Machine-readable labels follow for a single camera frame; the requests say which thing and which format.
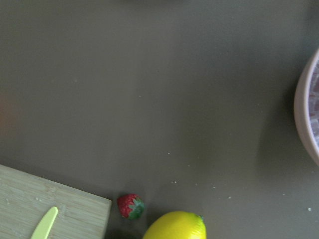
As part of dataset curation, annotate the red strawberry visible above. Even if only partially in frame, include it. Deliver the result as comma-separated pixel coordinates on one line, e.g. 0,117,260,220
117,194,145,220

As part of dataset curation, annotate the upper yellow lemon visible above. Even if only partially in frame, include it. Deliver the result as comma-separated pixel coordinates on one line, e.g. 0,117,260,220
143,211,207,239

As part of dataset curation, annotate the pink bowl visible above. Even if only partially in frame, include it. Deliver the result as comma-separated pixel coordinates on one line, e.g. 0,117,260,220
294,50,319,165

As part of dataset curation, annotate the bamboo cutting board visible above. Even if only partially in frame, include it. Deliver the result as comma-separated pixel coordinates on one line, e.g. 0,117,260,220
0,165,112,239

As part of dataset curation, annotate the yellow plastic knife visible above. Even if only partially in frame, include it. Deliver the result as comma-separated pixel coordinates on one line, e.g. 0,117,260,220
30,206,58,239

